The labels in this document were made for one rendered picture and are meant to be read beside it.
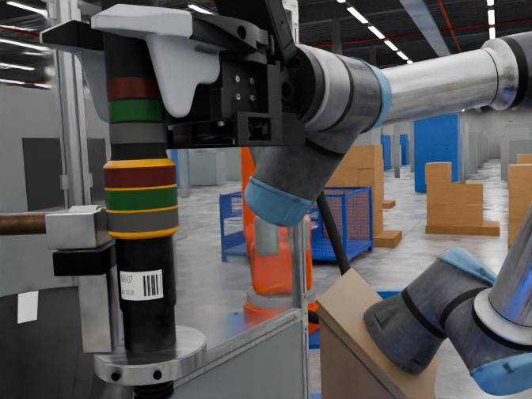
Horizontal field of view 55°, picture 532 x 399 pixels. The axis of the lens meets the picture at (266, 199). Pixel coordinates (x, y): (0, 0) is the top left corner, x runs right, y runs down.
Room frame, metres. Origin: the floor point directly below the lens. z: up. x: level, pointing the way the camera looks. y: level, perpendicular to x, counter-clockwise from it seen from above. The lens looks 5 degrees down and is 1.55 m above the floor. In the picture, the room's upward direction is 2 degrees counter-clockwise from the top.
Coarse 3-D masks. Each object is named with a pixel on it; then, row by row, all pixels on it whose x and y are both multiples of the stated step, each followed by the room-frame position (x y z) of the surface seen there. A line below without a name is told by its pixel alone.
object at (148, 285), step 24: (120, 240) 0.30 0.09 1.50; (144, 240) 0.30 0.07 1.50; (168, 240) 0.31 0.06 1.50; (120, 264) 0.30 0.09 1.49; (144, 264) 0.30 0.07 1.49; (168, 264) 0.31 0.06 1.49; (120, 288) 0.31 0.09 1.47; (144, 288) 0.30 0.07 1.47; (168, 288) 0.31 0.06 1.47; (144, 312) 0.30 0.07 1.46; (168, 312) 0.31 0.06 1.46; (144, 336) 0.30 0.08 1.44; (168, 336) 0.31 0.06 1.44; (168, 384) 0.31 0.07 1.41
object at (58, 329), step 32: (64, 288) 0.48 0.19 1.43; (0, 320) 0.45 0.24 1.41; (64, 320) 0.45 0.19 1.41; (0, 352) 0.42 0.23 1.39; (32, 352) 0.42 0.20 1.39; (64, 352) 0.42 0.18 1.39; (0, 384) 0.40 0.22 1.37; (32, 384) 0.40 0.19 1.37; (64, 384) 0.40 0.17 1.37; (96, 384) 0.41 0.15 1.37
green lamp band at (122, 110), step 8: (112, 104) 0.30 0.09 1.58; (120, 104) 0.30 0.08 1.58; (128, 104) 0.30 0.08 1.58; (136, 104) 0.30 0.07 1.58; (144, 104) 0.30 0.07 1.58; (152, 104) 0.30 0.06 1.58; (160, 104) 0.31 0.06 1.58; (112, 112) 0.30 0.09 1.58; (120, 112) 0.30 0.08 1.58; (128, 112) 0.30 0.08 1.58; (136, 112) 0.30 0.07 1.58; (144, 112) 0.30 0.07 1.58; (152, 112) 0.30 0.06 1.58; (160, 112) 0.31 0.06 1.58; (112, 120) 0.30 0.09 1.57; (120, 120) 0.30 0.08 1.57; (128, 120) 0.30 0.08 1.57; (160, 120) 0.31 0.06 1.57
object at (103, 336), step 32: (64, 224) 0.30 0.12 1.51; (96, 224) 0.30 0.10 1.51; (64, 256) 0.30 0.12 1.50; (96, 256) 0.30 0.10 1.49; (96, 288) 0.30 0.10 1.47; (96, 320) 0.30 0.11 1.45; (96, 352) 0.30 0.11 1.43; (128, 352) 0.30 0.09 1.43; (160, 352) 0.30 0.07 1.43; (192, 352) 0.30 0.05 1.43; (128, 384) 0.28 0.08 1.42
